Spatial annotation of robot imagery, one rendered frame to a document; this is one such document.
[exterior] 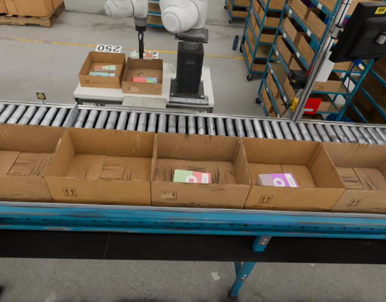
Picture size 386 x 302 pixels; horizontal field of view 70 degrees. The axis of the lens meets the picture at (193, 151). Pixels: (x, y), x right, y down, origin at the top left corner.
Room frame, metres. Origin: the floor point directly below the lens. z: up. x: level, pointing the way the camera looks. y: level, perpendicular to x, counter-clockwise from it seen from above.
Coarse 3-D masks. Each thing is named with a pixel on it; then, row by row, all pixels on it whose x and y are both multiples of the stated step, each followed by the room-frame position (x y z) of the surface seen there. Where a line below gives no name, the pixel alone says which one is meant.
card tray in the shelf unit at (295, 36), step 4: (288, 20) 2.88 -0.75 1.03; (292, 20) 2.98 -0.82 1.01; (284, 24) 2.97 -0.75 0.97; (288, 24) 2.84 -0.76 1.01; (284, 28) 2.93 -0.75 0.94; (288, 28) 2.81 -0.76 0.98; (292, 28) 2.70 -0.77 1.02; (288, 32) 2.77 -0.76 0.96; (292, 32) 2.67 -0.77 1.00; (296, 32) 2.59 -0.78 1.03; (300, 32) 2.58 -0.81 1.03; (304, 32) 2.59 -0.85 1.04; (292, 36) 2.64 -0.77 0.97; (296, 36) 2.58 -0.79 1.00; (300, 36) 2.58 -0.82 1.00; (292, 40) 2.61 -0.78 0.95; (296, 40) 2.58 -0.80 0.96
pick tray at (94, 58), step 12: (96, 60) 2.06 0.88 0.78; (108, 60) 2.07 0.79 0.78; (120, 60) 2.09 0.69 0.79; (84, 72) 1.81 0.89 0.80; (96, 72) 1.90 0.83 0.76; (108, 72) 1.92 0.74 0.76; (120, 72) 1.80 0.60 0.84; (84, 84) 1.68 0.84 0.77; (96, 84) 1.70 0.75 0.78; (108, 84) 1.71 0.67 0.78; (120, 84) 1.76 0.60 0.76
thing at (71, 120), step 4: (76, 104) 1.40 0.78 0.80; (76, 108) 1.38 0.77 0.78; (72, 112) 1.31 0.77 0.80; (76, 112) 1.37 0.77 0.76; (72, 116) 1.30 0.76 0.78; (76, 116) 1.36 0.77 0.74; (68, 120) 1.23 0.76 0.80; (72, 120) 1.28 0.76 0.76; (68, 124) 1.22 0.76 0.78; (72, 124) 1.27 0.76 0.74
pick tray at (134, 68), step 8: (128, 64) 2.03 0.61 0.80; (136, 64) 2.05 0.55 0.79; (144, 64) 2.06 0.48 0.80; (152, 64) 2.07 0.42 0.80; (160, 64) 2.08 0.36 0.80; (128, 72) 1.97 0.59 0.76; (136, 72) 1.98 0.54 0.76; (144, 72) 2.00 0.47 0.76; (152, 72) 2.02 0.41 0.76; (160, 72) 2.04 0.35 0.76; (128, 80) 1.84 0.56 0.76; (160, 80) 1.90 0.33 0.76; (128, 88) 1.68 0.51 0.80; (136, 88) 1.68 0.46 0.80; (144, 88) 1.69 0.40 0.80; (152, 88) 1.70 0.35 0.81; (160, 88) 1.71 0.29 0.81
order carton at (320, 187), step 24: (264, 144) 1.00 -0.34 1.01; (288, 144) 1.02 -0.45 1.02; (312, 144) 1.03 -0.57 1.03; (264, 168) 0.96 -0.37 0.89; (288, 168) 0.99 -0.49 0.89; (312, 168) 0.98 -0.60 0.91; (264, 192) 0.71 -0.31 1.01; (288, 192) 0.72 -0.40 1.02; (312, 192) 0.73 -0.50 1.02; (336, 192) 0.74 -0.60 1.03
